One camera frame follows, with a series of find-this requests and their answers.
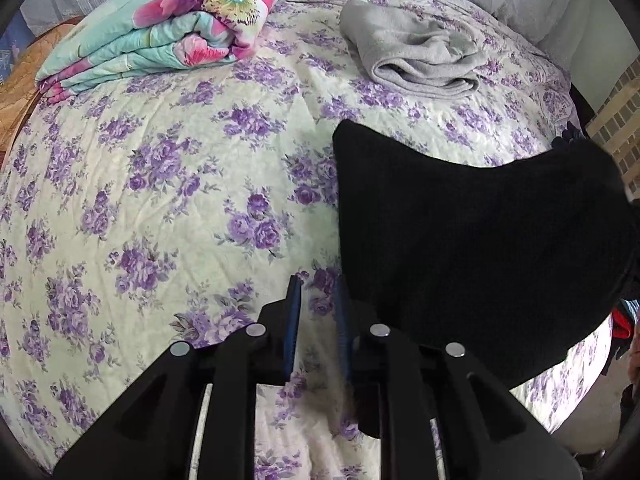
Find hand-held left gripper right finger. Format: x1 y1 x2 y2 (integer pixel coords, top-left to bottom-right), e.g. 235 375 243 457
334 276 583 480

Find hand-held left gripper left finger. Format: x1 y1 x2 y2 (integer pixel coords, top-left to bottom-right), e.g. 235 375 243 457
52 275 304 480

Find black pants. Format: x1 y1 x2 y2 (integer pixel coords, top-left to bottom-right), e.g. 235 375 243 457
331 119 638 441

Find purple floral bedspread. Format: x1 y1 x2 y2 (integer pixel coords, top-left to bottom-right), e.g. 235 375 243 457
0 0 613 480

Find red cloth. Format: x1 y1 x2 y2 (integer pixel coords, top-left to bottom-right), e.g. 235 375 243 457
611 307 640 341

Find folded grey garment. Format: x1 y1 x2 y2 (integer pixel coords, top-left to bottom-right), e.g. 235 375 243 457
340 0 496 101

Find folded teal floral quilt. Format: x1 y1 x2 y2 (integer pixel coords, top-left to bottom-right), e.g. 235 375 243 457
35 0 291 103

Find orange embossed pillow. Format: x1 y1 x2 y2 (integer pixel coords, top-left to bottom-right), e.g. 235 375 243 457
0 17 83 161

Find blue patterned bedding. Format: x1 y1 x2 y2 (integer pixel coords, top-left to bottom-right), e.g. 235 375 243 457
0 10 28 86

